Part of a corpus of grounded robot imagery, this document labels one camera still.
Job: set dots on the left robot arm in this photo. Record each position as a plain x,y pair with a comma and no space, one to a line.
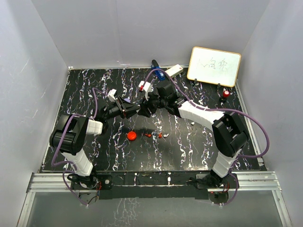
69,135

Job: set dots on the blue stapler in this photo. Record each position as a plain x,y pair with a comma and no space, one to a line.
155,66

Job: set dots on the small whiteboard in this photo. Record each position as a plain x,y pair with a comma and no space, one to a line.
214,66

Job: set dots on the white cardboard box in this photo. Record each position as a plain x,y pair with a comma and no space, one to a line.
174,71

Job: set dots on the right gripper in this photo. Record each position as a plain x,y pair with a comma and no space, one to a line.
145,105

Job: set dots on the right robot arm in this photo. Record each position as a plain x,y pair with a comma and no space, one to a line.
229,132

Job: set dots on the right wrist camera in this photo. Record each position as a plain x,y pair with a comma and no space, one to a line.
146,88

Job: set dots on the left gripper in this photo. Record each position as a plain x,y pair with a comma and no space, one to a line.
126,108

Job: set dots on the aluminium frame rail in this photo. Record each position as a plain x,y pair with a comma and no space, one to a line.
156,199

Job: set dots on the red stamp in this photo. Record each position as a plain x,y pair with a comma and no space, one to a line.
224,96

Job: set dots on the red earbud charging case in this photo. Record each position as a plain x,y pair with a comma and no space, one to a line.
131,136

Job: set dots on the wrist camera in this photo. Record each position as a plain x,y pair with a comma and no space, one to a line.
112,95
146,88

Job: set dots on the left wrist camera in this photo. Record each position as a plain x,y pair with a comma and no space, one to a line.
112,95

